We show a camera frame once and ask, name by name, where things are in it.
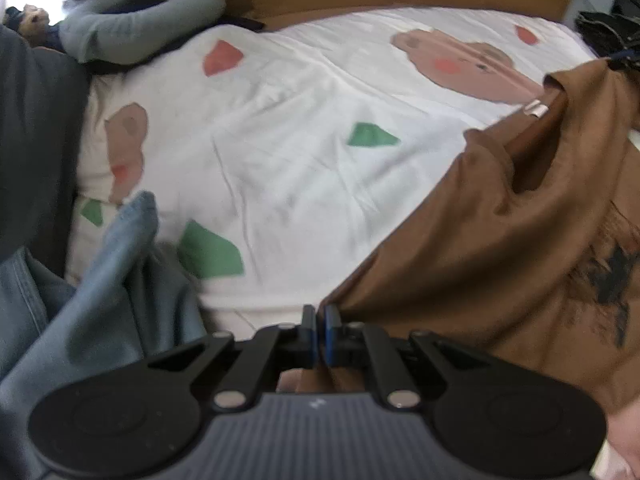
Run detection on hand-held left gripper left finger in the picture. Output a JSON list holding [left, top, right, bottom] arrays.
[[145, 306, 317, 412]]

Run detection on brown plush toy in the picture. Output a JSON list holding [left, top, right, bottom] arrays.
[[5, 4, 51, 46]]

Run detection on dark cloth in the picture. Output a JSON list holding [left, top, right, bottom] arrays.
[[82, 0, 266, 68]]

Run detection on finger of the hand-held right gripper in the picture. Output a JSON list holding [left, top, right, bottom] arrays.
[[606, 49, 640, 72]]

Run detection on grey neck pillow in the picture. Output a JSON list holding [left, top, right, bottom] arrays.
[[59, 0, 227, 66]]

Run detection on dark grey garment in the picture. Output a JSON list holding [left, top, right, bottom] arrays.
[[0, 25, 93, 281]]

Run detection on white patch-print bed sheet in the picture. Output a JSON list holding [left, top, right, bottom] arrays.
[[65, 6, 640, 480]]

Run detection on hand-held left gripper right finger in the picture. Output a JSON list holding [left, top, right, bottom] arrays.
[[325, 306, 496, 411]]

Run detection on brown printed T-shirt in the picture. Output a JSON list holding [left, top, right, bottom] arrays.
[[277, 57, 640, 416]]

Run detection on black patterned clothing pile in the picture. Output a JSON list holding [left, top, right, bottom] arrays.
[[575, 10, 640, 56]]

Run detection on blue jeans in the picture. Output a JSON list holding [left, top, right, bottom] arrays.
[[0, 191, 208, 480]]

